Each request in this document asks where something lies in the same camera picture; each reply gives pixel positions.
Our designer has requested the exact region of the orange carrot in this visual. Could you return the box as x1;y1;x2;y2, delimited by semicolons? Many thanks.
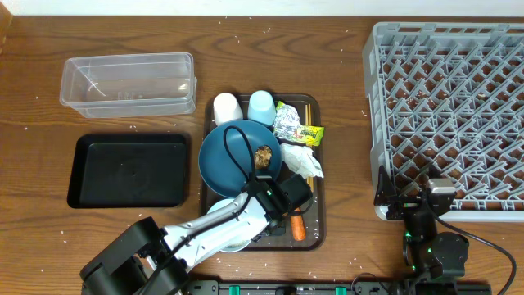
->
291;207;305;242

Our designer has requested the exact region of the brown dried mushroom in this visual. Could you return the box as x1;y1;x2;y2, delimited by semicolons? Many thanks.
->
255;145;273;170

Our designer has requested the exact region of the dark blue plate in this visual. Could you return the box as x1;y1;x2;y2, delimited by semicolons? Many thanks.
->
198;120;282;198

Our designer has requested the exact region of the light blue bowl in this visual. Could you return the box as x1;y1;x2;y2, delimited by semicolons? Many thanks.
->
207;199;251;253

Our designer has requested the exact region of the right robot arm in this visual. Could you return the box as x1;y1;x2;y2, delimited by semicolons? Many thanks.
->
373;167;469;294

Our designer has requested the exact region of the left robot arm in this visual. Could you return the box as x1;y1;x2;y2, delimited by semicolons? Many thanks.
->
79;175;314;294

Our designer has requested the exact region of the grey dishwasher rack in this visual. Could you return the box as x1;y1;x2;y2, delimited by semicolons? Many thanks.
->
363;22;523;222

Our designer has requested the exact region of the black waste tray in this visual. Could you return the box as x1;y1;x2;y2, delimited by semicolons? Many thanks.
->
67;134;188;209

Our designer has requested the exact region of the crumpled white napkin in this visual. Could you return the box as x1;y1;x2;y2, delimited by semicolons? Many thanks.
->
280;143;324;179

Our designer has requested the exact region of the yellow green snack wrapper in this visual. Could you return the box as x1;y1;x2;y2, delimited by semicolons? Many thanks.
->
290;124;324;146

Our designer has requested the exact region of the crumpled aluminium foil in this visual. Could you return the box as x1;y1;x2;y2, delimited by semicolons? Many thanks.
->
273;102;301;141

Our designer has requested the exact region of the dark brown serving tray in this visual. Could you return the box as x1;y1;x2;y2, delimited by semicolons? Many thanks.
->
199;93;327;252

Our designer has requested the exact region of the light blue plastic cup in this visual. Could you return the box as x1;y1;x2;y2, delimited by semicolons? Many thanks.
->
247;90;276;126

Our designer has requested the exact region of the white plastic cup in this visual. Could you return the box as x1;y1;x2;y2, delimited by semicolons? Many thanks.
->
213;93;243;126

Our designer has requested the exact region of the clear plastic bin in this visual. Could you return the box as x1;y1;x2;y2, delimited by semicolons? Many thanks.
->
59;52;197;118

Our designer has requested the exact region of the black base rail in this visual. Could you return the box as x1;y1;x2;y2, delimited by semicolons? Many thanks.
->
183;279;492;295

